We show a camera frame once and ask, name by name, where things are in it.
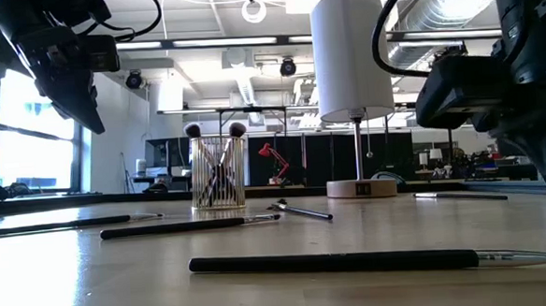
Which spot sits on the small white table lamp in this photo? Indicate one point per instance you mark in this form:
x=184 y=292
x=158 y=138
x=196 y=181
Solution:
x=436 y=154
x=423 y=158

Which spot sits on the black partition wall panel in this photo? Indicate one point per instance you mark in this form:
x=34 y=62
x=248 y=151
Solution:
x=320 y=160

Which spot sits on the red desk lamp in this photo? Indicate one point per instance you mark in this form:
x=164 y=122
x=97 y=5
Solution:
x=266 y=150

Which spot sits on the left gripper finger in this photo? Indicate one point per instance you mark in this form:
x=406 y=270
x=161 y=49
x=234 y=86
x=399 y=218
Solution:
x=81 y=107

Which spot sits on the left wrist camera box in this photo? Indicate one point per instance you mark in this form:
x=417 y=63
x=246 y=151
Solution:
x=101 y=53

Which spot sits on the thin black makeup brush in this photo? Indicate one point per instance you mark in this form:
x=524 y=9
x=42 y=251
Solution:
x=335 y=263
x=472 y=196

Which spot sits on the blue metal rail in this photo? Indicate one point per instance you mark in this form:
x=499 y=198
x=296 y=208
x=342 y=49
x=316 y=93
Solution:
x=504 y=187

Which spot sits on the black fan makeup brush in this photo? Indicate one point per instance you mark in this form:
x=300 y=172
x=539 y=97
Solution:
x=304 y=211

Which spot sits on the white shade wooden base lamp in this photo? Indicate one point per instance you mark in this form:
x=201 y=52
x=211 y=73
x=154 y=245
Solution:
x=349 y=50

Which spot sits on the black aluminium table frame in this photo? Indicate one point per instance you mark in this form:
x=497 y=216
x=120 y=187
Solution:
x=116 y=198

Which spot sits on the black computer monitor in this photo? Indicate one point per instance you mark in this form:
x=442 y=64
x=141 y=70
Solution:
x=165 y=151

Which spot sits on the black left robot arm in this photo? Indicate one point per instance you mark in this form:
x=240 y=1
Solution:
x=36 y=11

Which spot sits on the white jug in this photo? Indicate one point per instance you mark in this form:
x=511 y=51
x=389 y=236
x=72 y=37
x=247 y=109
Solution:
x=141 y=167

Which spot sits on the overhead beam with light strips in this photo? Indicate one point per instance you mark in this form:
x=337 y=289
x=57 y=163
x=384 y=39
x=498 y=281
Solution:
x=225 y=41

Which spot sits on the black makeup brush silver ferrule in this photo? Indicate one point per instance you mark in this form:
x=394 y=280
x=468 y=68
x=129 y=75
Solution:
x=174 y=227
x=61 y=225

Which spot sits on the black curved chair back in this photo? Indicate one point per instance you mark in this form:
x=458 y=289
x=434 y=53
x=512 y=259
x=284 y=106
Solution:
x=386 y=173

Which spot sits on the silver ventilation duct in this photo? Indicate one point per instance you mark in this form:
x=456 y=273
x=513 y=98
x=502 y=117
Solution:
x=434 y=18

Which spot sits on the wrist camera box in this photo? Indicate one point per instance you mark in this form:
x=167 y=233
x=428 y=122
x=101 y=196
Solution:
x=101 y=53
x=462 y=91

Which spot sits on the black ceiling spotlight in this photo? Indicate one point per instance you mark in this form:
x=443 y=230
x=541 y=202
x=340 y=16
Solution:
x=134 y=79
x=287 y=67

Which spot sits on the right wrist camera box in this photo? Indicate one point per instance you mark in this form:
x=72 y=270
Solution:
x=462 y=91

